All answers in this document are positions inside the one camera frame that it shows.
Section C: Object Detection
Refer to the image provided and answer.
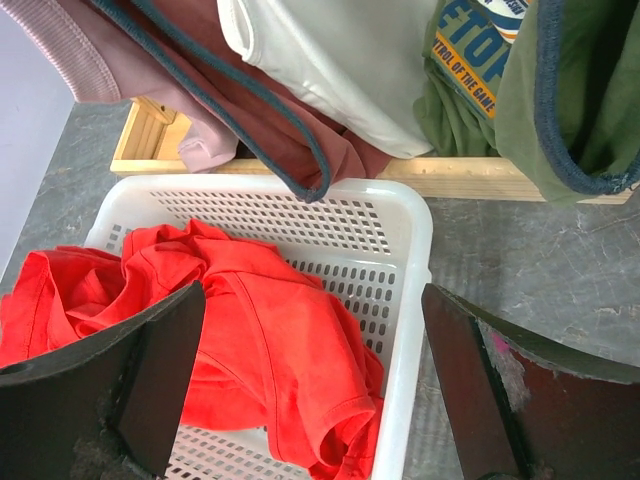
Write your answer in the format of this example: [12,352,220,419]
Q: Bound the wooden clothes rack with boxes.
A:
[109,97,640,204]

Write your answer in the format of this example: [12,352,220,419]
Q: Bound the white tank top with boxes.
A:
[217,0,437,159]

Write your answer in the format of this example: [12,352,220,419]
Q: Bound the rust red tank top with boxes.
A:
[91,1,391,202]

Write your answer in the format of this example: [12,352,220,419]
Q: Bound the mauve pink tank top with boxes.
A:
[1,0,239,173]

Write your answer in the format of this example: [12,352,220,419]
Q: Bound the green printed tank top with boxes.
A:
[413,1,639,203]

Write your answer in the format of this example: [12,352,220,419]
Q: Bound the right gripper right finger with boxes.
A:
[422,284,639,479]

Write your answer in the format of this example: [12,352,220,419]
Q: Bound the white plastic basket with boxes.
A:
[85,174,433,479]

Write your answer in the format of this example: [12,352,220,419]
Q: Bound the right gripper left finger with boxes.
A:
[1,282,205,479]

